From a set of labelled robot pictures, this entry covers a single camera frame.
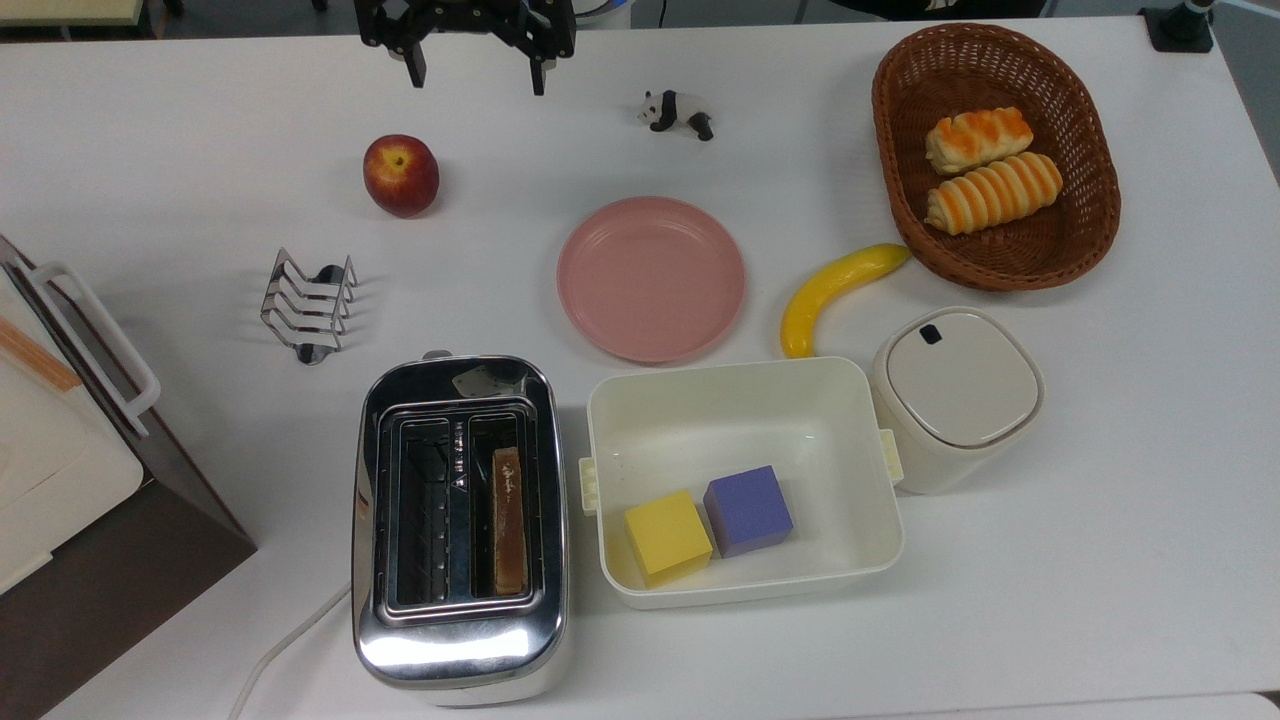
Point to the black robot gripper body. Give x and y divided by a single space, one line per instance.
470 15

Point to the purple foam cube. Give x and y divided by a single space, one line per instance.
748 510

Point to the yellow foam cube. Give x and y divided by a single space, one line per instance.
668 535

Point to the short striped bread roll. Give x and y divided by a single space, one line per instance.
978 138

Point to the yellow banana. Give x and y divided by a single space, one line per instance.
825 285

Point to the chrome two-slot toaster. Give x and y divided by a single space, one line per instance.
455 650

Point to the brown toast bread slice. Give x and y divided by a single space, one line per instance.
509 520

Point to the pink round plate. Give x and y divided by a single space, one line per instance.
650 280

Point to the red apple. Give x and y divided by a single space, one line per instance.
400 178

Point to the metal toast rack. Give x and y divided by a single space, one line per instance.
308 305

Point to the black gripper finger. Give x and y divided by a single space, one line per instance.
415 65
539 75

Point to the white lidded canister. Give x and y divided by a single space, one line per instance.
955 385

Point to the long striped bread roll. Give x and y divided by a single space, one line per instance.
995 193

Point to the brown wicker basket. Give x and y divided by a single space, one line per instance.
1085 190

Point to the black clamp mount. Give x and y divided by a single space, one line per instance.
1180 28

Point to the small panda figurine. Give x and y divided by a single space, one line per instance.
668 108

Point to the cream rectangular plastic bin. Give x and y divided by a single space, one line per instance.
740 410

